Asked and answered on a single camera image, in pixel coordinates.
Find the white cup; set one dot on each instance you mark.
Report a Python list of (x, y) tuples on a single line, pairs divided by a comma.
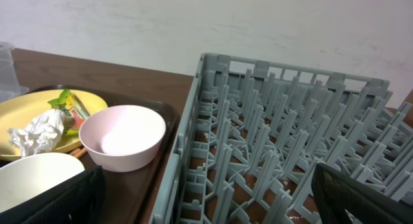
[(28, 177)]

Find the wooden chopstick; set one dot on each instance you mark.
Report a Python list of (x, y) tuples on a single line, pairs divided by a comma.
[(79, 152)]

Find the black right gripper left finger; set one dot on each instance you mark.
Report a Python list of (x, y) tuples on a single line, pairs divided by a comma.
[(76, 200)]

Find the white tissue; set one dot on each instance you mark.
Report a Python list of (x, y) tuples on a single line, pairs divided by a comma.
[(42, 134)]

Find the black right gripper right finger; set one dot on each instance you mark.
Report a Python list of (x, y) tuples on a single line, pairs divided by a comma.
[(337, 195)]

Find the clear plastic bin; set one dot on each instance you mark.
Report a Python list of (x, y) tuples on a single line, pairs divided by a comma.
[(10, 87)]

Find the dark brown serving tray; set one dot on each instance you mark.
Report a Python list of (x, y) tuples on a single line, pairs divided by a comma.
[(126, 191)]

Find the grey dishwasher rack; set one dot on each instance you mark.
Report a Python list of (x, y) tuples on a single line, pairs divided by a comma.
[(252, 133)]

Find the pink bowl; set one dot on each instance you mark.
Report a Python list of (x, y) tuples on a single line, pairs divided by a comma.
[(123, 138)]

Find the green yellow snack wrapper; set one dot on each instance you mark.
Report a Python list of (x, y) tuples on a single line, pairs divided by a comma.
[(75, 111)]

